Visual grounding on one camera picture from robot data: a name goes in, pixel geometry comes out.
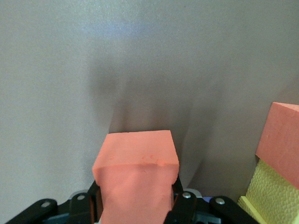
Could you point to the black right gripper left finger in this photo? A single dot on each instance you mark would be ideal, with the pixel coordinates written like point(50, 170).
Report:
point(84, 205)

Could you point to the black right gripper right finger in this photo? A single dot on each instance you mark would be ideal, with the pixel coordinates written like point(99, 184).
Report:
point(184, 205)

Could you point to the purple foam cube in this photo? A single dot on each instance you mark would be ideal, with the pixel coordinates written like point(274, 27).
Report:
point(206, 198)

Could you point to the orange foam cube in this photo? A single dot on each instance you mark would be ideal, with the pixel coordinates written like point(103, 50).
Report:
point(135, 163)
point(280, 140)

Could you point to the yellow foam cube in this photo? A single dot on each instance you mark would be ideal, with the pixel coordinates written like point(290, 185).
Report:
point(271, 193)

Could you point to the brown paper table cover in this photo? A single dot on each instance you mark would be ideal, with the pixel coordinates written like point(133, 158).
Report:
point(70, 70)

